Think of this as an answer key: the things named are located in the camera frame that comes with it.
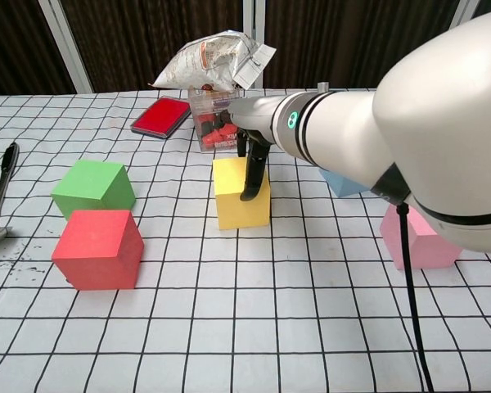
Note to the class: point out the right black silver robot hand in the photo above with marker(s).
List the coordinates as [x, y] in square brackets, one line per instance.
[251, 114]

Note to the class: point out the yellow foam cube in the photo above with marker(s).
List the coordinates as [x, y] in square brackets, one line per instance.
[229, 204]

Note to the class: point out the light blue foam cube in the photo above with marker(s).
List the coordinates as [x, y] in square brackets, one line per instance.
[343, 186]

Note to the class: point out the green foam cube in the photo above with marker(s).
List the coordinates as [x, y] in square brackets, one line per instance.
[90, 180]

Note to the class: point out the red foam cube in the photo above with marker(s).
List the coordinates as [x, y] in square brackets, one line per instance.
[94, 254]

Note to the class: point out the pink foam cube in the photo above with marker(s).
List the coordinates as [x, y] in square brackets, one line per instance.
[421, 249]

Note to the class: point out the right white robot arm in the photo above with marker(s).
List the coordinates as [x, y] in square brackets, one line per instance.
[433, 123]

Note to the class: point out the clear box red pieces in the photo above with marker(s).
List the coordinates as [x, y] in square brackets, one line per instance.
[210, 123]

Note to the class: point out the crumpled white snack bag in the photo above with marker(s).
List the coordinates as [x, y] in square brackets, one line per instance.
[204, 61]

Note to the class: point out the red ink pad case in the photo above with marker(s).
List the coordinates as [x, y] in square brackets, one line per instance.
[161, 116]

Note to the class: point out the dark brown partition panel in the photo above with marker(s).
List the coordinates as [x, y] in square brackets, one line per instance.
[464, 8]
[16, 41]
[331, 41]
[147, 32]

